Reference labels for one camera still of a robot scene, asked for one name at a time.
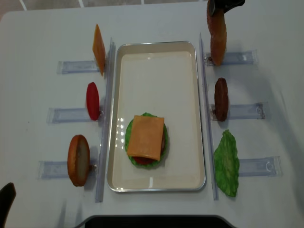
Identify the upright red tomato slice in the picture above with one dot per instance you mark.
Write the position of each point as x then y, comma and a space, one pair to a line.
92, 101

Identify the upright bun half right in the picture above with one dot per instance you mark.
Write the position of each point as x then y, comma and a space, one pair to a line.
218, 48

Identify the brown patty in burger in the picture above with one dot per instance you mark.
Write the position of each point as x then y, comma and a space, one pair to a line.
163, 142

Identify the upright orange cheese slice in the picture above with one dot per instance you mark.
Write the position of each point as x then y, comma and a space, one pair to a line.
98, 49

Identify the green lettuce in burger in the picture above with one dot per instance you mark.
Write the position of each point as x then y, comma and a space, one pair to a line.
127, 138

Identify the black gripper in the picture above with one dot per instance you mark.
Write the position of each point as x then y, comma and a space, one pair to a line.
216, 6

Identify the upright brown meat patty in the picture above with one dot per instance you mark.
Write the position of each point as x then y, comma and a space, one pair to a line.
221, 99

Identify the clear bun holder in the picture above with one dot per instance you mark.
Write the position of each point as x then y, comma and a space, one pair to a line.
52, 170
233, 58

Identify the clear lettuce holder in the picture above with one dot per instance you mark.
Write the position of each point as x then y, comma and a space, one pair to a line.
268, 166

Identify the clear tomato holder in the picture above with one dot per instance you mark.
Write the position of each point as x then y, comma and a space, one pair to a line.
68, 115

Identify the upright bun half left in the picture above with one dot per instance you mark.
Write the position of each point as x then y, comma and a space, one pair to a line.
78, 160

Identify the upright green lettuce leaf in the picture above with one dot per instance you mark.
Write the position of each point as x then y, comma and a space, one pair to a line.
226, 164

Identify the black object bottom left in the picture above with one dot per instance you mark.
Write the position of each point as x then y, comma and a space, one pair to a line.
7, 196

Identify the clear left bun holder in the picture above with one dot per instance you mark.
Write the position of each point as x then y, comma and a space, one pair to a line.
52, 170

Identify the clear right bun holder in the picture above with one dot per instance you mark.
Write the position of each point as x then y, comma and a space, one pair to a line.
233, 58

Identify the white rectangular metal tray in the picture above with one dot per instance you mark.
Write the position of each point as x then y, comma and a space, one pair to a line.
160, 79

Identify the upright bun half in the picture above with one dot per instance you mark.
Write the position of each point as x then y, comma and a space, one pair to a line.
218, 48
78, 160

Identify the clear patty holder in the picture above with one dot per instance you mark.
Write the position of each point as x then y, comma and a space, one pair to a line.
247, 111

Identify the red tomato slice in burger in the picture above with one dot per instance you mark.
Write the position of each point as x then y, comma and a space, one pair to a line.
142, 160

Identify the orange cheese slice on burger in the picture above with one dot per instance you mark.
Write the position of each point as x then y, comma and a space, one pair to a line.
146, 137

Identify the clear cheese holder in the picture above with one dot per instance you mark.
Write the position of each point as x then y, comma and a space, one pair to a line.
73, 67

